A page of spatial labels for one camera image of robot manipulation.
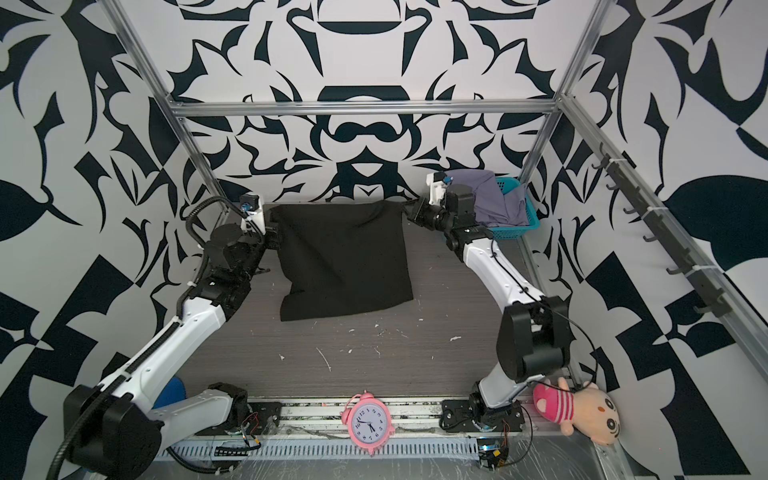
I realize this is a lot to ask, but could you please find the black skirt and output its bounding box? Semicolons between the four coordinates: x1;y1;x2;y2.
269;201;414;322

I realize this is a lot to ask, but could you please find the white slotted cable duct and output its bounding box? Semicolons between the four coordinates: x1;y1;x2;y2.
173;437;479;462

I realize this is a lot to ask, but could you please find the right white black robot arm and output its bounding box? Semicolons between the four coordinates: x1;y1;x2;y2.
404;180;575;416

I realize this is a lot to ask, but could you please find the pink plush pig toy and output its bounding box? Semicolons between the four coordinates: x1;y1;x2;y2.
533;377;621;446

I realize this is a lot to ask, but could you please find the blue cloth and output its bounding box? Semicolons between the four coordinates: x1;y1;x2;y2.
153;376;187;409

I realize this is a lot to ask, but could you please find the black wall hook rack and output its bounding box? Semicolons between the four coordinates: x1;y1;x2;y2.
594;144;733;318

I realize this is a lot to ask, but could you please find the small green circuit board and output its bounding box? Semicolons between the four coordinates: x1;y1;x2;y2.
477;437;509;470

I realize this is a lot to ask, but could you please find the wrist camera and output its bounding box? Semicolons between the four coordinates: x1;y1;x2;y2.
239;193;265;233
426;172;451;207

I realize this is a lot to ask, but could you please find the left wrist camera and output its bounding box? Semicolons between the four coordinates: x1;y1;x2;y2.
239;193;265;233

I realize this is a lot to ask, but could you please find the purple grey skirt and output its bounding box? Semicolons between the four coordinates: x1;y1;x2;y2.
446;169;529;228

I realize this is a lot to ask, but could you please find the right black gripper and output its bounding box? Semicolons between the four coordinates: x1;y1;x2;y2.
403;198;459;236

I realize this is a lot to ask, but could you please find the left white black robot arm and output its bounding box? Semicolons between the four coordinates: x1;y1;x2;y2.
46;193;277;479

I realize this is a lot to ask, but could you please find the teal plastic basket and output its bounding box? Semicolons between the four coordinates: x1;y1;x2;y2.
478;177;540;240

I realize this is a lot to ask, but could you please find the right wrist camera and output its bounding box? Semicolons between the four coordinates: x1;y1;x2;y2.
426;172;451;207

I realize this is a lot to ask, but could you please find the pink alarm clock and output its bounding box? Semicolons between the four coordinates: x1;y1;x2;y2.
340;391;395;456

